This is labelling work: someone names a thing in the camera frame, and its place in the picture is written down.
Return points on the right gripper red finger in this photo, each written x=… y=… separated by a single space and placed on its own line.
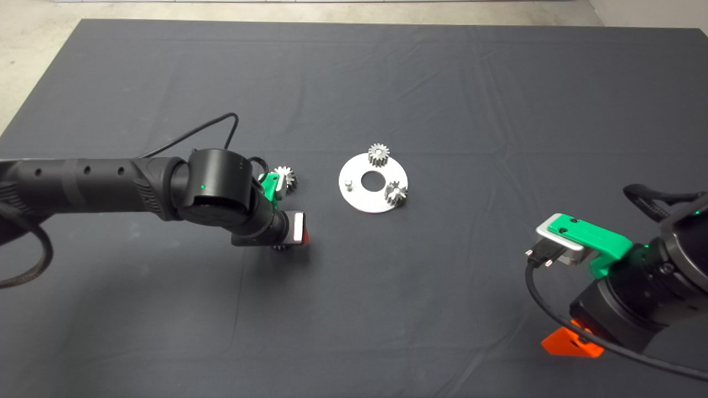
x=572 y=345

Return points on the dark grey table cloth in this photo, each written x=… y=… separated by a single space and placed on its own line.
x=442 y=83

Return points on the small steel gear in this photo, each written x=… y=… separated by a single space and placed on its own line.
x=396 y=195
x=379 y=160
x=279 y=247

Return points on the silver camera box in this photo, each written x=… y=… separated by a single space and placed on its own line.
x=281 y=188
x=578 y=255

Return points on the silver left camera box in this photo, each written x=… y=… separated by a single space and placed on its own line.
x=281 y=188

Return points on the green right camera mount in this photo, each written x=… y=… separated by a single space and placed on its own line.
x=594 y=235

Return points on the silver right camera box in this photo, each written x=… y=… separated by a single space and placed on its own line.
x=578 y=255

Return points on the round metal plate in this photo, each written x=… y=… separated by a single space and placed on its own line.
x=365 y=202

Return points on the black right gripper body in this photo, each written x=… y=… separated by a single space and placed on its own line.
x=611 y=309

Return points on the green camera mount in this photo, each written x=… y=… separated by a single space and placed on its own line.
x=269 y=185
x=594 y=235

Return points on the green left camera mount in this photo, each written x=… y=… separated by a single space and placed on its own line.
x=269 y=185

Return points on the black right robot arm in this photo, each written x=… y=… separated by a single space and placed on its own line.
x=686 y=251

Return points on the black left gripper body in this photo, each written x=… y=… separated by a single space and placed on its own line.
x=276 y=235

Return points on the large steel gear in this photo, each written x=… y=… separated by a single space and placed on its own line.
x=291 y=179

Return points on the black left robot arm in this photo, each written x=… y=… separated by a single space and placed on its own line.
x=110 y=185

